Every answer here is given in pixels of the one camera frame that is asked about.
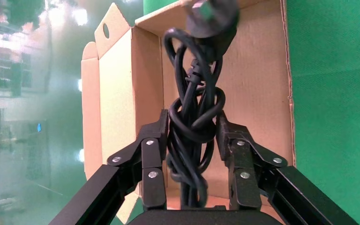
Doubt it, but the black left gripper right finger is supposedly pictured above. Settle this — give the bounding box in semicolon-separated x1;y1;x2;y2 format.
216;111;360;225

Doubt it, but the tall printed cardboard box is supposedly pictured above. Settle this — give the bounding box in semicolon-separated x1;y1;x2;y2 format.
81;0;296;225

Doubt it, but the black power cable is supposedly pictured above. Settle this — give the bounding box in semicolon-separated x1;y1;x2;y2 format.
163;0;240;209

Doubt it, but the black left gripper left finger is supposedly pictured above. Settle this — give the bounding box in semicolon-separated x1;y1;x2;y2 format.
48;108;170;225

